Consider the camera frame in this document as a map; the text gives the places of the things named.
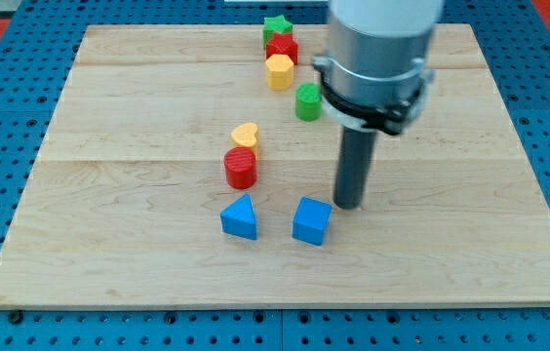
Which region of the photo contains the red cylinder block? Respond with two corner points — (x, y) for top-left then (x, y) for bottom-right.
(223, 147), (256, 189)

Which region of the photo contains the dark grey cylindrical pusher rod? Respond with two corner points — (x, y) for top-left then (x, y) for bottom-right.
(333, 127), (376, 210)

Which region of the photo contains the blue triangular prism block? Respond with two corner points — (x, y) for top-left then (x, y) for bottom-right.
(220, 194), (257, 240)

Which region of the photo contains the yellow hexagon block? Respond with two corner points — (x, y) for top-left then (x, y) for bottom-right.
(265, 54), (295, 91)

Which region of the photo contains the green star block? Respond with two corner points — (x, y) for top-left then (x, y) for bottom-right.
(262, 15), (294, 48)

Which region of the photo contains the green cylinder block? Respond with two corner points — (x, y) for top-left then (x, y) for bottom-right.
(295, 83), (322, 122)

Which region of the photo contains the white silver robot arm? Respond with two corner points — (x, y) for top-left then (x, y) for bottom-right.
(312, 0), (444, 210)

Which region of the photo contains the wooden board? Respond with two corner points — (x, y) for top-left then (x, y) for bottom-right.
(0, 24), (550, 311)

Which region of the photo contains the blue cube block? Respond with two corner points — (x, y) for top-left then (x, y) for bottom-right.
(292, 197), (332, 246)

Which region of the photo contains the yellow heart block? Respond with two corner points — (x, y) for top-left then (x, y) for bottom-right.
(230, 122), (259, 158)

